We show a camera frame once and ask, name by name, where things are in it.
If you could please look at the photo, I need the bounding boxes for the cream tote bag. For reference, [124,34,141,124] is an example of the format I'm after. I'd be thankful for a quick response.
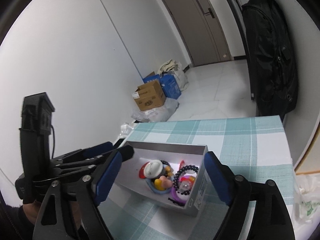
[157,60,189,91]

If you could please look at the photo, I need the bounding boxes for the white green plastic bag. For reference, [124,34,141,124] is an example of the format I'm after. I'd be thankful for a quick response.
[292,173,319,226]

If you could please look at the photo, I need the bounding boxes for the black bead bracelet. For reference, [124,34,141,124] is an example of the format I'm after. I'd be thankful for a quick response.
[159,160,176,181]
[172,164,200,197]

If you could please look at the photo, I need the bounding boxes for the clear red toy charm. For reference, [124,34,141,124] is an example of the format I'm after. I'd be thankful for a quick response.
[179,176,196,192]

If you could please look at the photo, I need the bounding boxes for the blue cardboard box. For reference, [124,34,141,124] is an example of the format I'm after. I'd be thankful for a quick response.
[143,73,181,100]

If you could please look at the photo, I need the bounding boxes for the white pin badge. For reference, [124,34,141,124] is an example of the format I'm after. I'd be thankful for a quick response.
[143,160,163,179]

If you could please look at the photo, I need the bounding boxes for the white plastic parcel bag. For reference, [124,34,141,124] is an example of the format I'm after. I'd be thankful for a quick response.
[119,122,136,138]

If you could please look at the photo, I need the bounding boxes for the grey door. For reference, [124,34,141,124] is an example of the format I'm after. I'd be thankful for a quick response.
[162,0,232,67]

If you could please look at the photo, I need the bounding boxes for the pink pig figurine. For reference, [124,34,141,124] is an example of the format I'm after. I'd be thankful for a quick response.
[154,176,173,191]

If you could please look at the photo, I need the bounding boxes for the red-rimmed pin badge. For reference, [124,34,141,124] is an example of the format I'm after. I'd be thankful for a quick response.
[138,162,149,179]

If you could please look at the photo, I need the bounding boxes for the black coat rack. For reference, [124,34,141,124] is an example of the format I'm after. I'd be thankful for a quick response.
[226,0,255,101]

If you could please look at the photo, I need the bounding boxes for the teal checkered tablecloth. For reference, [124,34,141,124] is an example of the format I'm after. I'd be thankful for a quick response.
[99,116,295,239]

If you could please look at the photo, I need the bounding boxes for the grey plastic parcel bag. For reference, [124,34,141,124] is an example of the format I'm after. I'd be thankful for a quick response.
[131,98,179,122]

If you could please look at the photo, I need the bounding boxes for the brown cardboard box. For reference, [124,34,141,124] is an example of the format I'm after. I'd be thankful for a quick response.
[132,80,166,111]

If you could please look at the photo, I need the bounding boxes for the black backpack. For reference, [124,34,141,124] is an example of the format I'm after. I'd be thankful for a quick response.
[242,0,298,119]

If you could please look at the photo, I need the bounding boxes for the person's left hand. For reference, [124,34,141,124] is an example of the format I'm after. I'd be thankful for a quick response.
[22,201,81,230]

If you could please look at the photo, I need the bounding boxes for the silver phone box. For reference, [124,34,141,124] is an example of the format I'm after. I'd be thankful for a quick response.
[116,141,208,217]

